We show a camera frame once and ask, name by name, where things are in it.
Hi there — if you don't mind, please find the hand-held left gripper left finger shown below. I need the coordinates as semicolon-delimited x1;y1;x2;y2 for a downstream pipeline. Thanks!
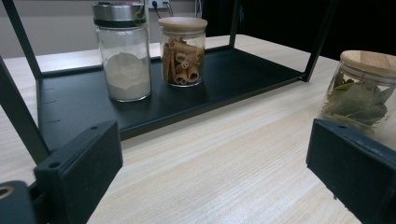
33;119;124;224

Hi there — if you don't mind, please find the white wall socket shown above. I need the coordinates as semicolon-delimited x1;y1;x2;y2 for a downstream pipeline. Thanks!
148;0;172;9

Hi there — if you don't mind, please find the black metal two-tier rack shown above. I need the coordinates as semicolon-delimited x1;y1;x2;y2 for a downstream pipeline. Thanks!
0;0;341;166

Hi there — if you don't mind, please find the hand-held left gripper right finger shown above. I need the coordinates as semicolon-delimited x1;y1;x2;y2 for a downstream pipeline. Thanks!
305;118;396;224

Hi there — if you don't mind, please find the powder jar with metal lid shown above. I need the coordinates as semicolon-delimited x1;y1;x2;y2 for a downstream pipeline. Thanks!
92;1;153;104

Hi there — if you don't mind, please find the cinnamon jar with wooden lid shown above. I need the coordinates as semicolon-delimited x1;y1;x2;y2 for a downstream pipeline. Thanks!
157;16;209;89

